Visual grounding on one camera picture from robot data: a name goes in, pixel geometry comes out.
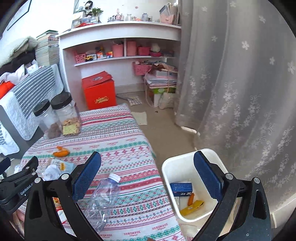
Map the white tissue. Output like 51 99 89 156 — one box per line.
42 165 61 181

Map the clear plastic water bottle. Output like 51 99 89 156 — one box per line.
84 173 121 233

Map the white plastic trash bin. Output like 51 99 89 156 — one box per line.
162 149 228 226

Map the yellow wrapper in bin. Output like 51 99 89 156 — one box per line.
180 200 204 216

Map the small snack wrapper packet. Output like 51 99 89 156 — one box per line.
48 158 76 174

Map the grey sofa with striped cover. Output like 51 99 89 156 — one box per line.
1 64 64 156

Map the orange peel piece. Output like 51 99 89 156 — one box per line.
53 146 70 157

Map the blue small carton box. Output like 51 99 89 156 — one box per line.
170 183 193 197

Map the jar with dark snacks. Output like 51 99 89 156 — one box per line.
33 99 62 139

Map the jar with light nuts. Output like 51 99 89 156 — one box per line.
50 92 82 136

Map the orange red cushion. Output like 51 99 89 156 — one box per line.
0 81 15 99

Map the patterned striped tablecloth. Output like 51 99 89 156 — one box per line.
20 104 184 240

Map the white lace floral curtain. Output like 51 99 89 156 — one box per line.
175 1 295 212

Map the red cardboard gift box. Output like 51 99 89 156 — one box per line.
82 71 116 110

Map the stack of books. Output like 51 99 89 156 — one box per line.
35 30 60 66

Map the white paper on floor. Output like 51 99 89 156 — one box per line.
131 111 147 126

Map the small pink crate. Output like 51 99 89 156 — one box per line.
75 53 86 64

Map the checkered cloth on floor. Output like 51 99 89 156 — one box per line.
127 96 142 106

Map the pile of papers and boxes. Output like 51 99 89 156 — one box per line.
144 61 178 109

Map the pink basket lower shelf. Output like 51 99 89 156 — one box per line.
132 61 152 76

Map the pink storage bin left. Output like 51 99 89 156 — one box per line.
112 44 124 58

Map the pink storage bin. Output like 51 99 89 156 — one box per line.
126 41 137 56
112 44 124 58

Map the white curved shelf unit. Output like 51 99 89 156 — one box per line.
59 21 181 111

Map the pink storage bin right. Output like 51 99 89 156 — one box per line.
126 41 137 56

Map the green potted plant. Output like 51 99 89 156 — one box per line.
91 8 103 23

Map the pink bag on shelf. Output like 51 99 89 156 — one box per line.
159 3 175 25

